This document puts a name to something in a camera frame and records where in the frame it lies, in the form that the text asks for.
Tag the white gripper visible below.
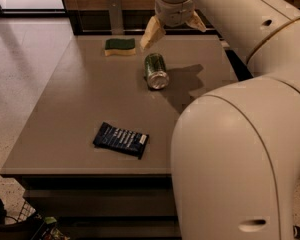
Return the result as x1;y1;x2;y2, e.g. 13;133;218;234
140;0;207;49

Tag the green soda can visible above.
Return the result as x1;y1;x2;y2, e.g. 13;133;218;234
144;53;169;90

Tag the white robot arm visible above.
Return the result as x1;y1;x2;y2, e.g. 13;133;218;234
141;0;300;240

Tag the green and yellow sponge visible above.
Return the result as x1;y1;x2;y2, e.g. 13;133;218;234
104;38;136;56

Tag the blue snack wrapper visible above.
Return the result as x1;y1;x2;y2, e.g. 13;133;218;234
93;122;149;159

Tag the upper grey drawer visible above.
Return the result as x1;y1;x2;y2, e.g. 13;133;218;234
24;190;176;217

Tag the grey drawer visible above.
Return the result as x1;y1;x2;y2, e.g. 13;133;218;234
59;220;182;240
24;190;176;217

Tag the lower grey drawer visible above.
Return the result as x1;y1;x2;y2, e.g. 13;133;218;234
59;220;182;240

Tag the black white power strip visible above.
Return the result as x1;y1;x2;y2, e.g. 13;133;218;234
293;225;300;239

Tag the left metal bracket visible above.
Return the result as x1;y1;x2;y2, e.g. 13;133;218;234
107;0;124;35

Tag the wire basket with items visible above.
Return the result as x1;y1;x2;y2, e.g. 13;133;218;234
17;201;71;240

